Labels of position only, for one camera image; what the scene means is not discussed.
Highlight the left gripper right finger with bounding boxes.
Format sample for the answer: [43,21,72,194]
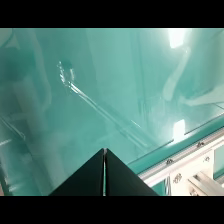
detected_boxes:
[105,148,160,197]

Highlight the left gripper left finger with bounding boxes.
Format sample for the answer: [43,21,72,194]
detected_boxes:
[48,148,106,197]

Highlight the silver frame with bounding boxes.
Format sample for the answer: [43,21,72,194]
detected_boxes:
[137,128,224,197]

